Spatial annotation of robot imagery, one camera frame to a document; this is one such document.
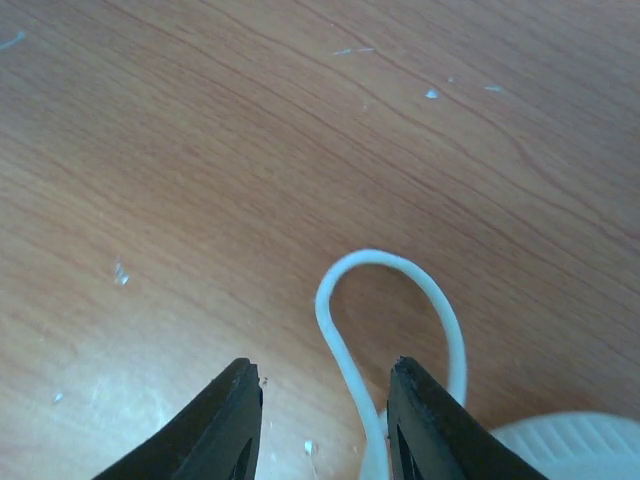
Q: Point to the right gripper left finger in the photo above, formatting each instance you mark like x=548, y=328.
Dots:
x=216, y=436

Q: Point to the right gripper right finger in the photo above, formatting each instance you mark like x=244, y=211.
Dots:
x=433, y=437

